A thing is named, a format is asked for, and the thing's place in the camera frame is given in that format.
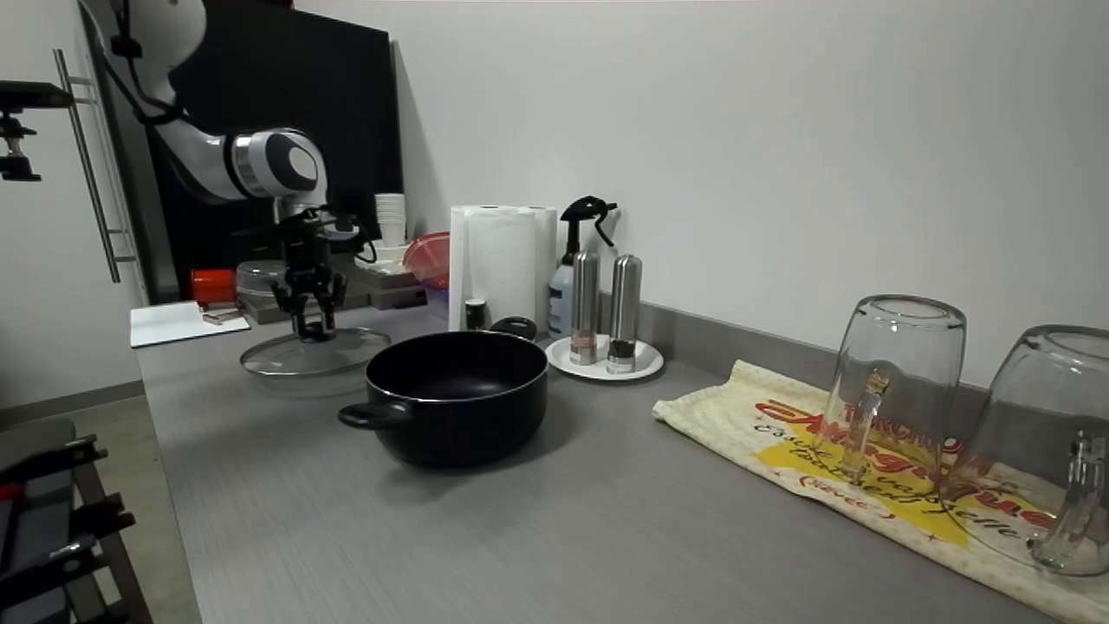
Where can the small red box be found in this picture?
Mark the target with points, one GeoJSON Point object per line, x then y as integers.
{"type": "Point", "coordinates": [211, 290]}

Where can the white flat paper sheet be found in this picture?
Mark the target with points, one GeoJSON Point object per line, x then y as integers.
{"type": "Point", "coordinates": [178, 323]}

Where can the black cooking pot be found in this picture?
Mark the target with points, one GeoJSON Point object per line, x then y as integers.
{"type": "Point", "coordinates": [455, 401]}

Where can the right upturned drinking glass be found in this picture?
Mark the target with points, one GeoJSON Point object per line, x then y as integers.
{"type": "Point", "coordinates": [1042, 448]}

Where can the glass pot lid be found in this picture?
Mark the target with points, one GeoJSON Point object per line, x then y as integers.
{"type": "Point", "coordinates": [312, 357]}

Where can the dark flat tray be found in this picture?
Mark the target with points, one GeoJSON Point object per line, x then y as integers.
{"type": "Point", "coordinates": [379, 290]}

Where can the white round plate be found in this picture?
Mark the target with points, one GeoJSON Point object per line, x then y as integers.
{"type": "Point", "coordinates": [605, 367]}

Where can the cream printed dish towel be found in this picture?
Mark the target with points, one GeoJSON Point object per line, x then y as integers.
{"type": "Point", "coordinates": [766, 426]}

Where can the white paper towel roll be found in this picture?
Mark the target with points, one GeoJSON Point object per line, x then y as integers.
{"type": "Point", "coordinates": [501, 258]}

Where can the left steel grinder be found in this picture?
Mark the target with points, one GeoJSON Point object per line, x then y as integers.
{"type": "Point", "coordinates": [582, 308]}

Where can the metal cabinet handle bar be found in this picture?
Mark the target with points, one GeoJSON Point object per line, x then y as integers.
{"type": "Point", "coordinates": [85, 153]}

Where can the red mesh bag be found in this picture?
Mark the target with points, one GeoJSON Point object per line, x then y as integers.
{"type": "Point", "coordinates": [426, 258]}

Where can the upturned drinking glass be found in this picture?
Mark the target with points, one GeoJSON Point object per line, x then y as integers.
{"type": "Point", "coordinates": [894, 375]}
{"type": "Point", "coordinates": [1042, 448]}

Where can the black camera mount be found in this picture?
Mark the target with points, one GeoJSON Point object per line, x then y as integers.
{"type": "Point", "coordinates": [15, 100]}

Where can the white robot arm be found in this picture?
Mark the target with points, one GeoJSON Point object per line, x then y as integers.
{"type": "Point", "coordinates": [140, 45]}

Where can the steel grinder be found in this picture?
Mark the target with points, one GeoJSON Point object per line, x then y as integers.
{"type": "Point", "coordinates": [582, 308]}
{"type": "Point", "coordinates": [626, 308]}

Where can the stacked white cups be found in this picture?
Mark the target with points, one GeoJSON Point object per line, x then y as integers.
{"type": "Point", "coordinates": [392, 237]}

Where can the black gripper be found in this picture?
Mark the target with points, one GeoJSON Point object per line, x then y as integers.
{"type": "Point", "coordinates": [305, 248]}

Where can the left upturned drinking glass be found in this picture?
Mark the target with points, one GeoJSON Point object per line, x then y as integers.
{"type": "Point", "coordinates": [894, 375]}

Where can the black metal rack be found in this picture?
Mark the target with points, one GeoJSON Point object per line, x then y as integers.
{"type": "Point", "coordinates": [63, 557]}

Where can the clear plastic container lid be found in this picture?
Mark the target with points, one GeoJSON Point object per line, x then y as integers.
{"type": "Point", "coordinates": [253, 290]}

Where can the right steel grinder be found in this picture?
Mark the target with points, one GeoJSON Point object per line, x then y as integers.
{"type": "Point", "coordinates": [626, 308]}

